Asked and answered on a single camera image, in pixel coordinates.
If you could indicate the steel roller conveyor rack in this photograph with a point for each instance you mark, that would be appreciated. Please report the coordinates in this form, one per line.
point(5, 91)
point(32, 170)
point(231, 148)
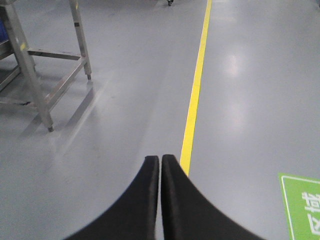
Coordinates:
point(49, 90)

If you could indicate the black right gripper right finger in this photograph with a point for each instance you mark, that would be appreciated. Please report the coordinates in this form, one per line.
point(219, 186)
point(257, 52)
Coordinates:
point(187, 214)

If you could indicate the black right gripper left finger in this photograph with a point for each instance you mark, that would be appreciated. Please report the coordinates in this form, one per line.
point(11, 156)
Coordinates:
point(133, 215)

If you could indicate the yellow floor tape strip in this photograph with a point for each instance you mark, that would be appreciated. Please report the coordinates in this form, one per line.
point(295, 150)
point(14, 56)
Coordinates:
point(191, 119)

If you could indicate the green floor sign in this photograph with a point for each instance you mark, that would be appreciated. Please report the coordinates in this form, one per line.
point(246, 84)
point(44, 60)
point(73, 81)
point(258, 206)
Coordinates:
point(301, 200)

